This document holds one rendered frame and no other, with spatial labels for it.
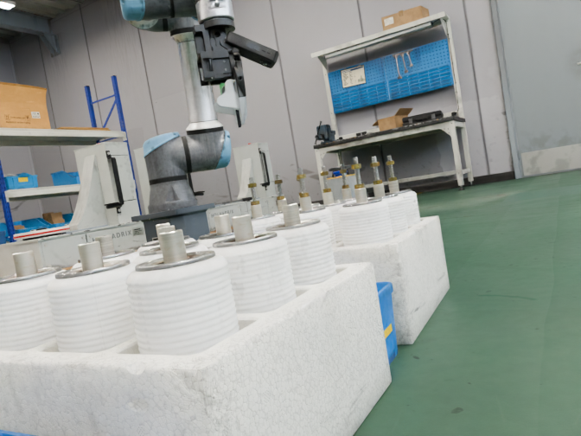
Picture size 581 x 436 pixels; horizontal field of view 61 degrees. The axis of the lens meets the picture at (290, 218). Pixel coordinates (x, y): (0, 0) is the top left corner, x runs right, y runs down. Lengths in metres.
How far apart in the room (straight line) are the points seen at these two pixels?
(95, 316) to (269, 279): 0.18
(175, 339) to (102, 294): 0.11
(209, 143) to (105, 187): 1.95
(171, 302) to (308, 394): 0.18
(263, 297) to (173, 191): 1.01
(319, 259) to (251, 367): 0.24
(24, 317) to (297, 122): 6.30
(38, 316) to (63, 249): 2.42
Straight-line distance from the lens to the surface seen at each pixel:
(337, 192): 1.37
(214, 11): 1.08
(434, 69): 6.09
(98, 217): 3.42
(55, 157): 10.20
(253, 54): 1.08
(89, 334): 0.54
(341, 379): 0.61
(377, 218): 0.92
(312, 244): 0.64
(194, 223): 1.52
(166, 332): 0.45
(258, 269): 0.53
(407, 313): 0.89
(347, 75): 6.40
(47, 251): 2.98
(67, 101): 9.87
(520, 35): 6.13
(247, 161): 4.87
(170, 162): 1.53
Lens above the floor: 0.30
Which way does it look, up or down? 3 degrees down
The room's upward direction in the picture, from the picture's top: 10 degrees counter-clockwise
